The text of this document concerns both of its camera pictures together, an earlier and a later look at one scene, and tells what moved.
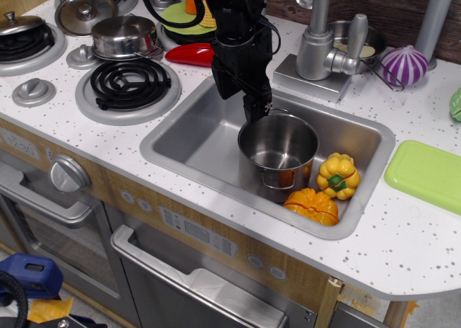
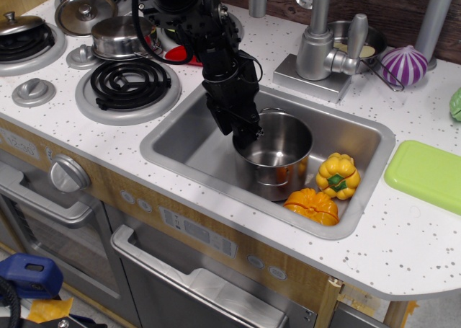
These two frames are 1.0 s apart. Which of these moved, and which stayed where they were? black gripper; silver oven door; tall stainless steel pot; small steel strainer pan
Moved: black gripper
Stayed: small steel strainer pan; silver oven door; tall stainless steel pot
